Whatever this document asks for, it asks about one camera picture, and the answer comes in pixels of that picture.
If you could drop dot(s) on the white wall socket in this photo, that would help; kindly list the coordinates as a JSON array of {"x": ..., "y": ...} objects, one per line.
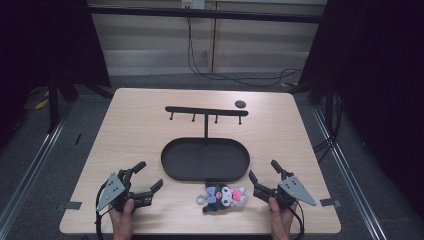
[{"x": 193, "y": 4}]

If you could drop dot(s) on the black metal stand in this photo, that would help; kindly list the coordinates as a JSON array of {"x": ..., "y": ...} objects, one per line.
[{"x": 53, "y": 100}]

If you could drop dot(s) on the metal floor rail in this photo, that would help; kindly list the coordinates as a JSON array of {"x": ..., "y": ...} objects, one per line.
[
  {"x": 350, "y": 173},
  {"x": 30, "y": 173}
]

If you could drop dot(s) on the black horizontal bar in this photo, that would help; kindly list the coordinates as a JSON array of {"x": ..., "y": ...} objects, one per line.
[{"x": 206, "y": 14}]

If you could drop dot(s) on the person's left hand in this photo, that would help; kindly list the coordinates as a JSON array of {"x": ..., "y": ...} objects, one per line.
[{"x": 122, "y": 220}]

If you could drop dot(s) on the small black tape strip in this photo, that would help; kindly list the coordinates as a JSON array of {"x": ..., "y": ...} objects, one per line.
[{"x": 78, "y": 138}]

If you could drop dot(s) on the black hook rack with tray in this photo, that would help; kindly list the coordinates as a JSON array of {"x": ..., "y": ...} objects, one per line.
[{"x": 205, "y": 160}]

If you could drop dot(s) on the grey tape piece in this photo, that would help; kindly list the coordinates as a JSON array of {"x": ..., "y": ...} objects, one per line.
[
  {"x": 330, "y": 202},
  {"x": 73, "y": 205}
]

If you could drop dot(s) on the yellow tape strip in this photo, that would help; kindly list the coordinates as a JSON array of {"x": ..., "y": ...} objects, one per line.
[{"x": 41, "y": 104}]

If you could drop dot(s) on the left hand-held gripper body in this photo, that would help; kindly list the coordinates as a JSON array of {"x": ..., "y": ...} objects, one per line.
[{"x": 113, "y": 190}]

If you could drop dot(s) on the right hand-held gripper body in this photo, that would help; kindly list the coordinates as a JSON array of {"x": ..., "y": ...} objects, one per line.
[{"x": 289, "y": 191}]

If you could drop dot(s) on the black curtain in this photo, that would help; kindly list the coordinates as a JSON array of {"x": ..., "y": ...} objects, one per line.
[
  {"x": 46, "y": 43},
  {"x": 373, "y": 83}
]

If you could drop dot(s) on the person's right hand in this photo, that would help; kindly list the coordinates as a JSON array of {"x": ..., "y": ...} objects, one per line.
[{"x": 281, "y": 221}]

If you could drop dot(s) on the black round disc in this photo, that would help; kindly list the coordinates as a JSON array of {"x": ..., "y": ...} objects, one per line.
[{"x": 240, "y": 104}]

